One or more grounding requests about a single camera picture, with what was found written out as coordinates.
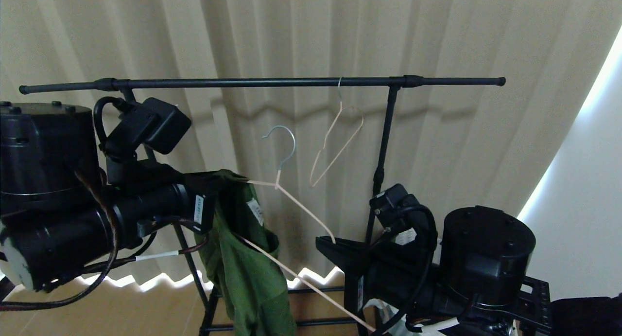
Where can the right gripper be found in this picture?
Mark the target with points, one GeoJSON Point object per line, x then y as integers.
{"type": "Point", "coordinates": [393, 287]}

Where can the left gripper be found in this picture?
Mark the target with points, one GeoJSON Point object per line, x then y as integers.
{"type": "Point", "coordinates": [73, 243]}

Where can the green printed shirt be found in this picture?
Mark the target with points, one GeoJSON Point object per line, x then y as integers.
{"type": "Point", "coordinates": [248, 277]}

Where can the pink clothes hanger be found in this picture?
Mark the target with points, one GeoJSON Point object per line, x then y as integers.
{"type": "Point", "coordinates": [339, 93]}
{"type": "Point", "coordinates": [278, 183]}

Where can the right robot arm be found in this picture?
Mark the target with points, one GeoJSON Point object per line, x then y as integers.
{"type": "Point", "coordinates": [486, 253]}

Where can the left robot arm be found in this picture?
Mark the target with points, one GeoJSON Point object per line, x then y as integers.
{"type": "Point", "coordinates": [43, 151]}

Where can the white laundry basket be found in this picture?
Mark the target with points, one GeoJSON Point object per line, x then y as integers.
{"type": "Point", "coordinates": [406, 236]}

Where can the black clothes rack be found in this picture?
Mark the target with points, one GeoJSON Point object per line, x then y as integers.
{"type": "Point", "coordinates": [243, 82]}

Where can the beige curtain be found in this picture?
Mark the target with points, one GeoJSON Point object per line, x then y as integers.
{"type": "Point", "coordinates": [461, 146]}

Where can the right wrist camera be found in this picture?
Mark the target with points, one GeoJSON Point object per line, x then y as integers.
{"type": "Point", "coordinates": [396, 200]}

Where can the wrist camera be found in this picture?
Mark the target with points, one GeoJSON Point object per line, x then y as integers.
{"type": "Point", "coordinates": [155, 124]}
{"type": "Point", "coordinates": [396, 200]}

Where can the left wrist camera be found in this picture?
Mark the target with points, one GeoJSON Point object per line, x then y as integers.
{"type": "Point", "coordinates": [155, 124]}

